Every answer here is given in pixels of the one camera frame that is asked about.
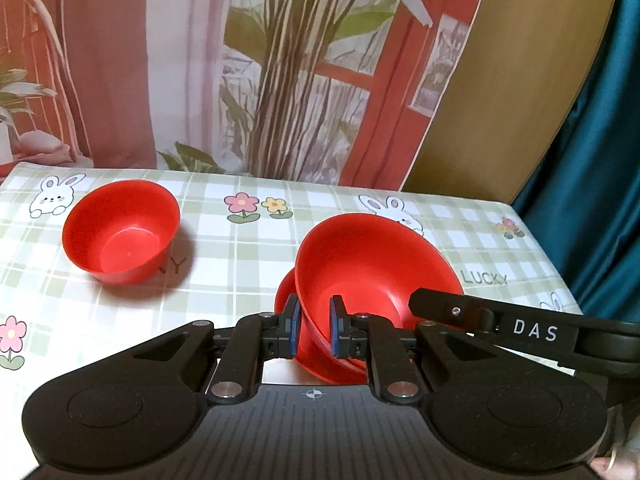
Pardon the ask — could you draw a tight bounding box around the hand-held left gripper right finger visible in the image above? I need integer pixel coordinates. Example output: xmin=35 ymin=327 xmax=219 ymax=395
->
xmin=328 ymin=296 xmax=526 ymax=405

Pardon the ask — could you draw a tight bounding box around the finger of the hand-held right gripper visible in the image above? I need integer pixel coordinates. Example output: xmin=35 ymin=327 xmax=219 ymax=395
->
xmin=408 ymin=287 xmax=501 ymax=333

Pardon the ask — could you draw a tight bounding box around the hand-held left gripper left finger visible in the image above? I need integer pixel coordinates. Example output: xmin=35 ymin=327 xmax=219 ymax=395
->
xmin=107 ymin=296 xmax=303 ymax=405

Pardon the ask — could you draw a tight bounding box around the red plastic bowl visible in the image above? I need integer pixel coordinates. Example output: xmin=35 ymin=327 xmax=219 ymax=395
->
xmin=274 ymin=269 xmax=367 ymax=386
xmin=294 ymin=213 xmax=466 ymax=361
xmin=62 ymin=180 xmax=181 ymax=286

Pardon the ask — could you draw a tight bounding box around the person's right hand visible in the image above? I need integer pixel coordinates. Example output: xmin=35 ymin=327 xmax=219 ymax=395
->
xmin=592 ymin=444 xmax=640 ymax=480

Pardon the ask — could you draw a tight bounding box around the checked rabbit print tablecloth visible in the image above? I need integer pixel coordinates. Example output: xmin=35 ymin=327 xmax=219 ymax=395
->
xmin=0 ymin=162 xmax=584 ymax=480

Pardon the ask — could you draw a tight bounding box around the teal curtain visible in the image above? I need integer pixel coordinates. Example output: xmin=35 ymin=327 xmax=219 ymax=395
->
xmin=512 ymin=0 xmax=640 ymax=325

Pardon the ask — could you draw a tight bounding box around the wooden panel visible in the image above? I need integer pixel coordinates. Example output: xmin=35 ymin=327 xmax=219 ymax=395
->
xmin=400 ymin=0 xmax=624 ymax=207

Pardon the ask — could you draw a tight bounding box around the printed room scene backdrop cloth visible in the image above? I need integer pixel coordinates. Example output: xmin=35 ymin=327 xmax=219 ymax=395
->
xmin=0 ymin=0 xmax=497 ymax=192

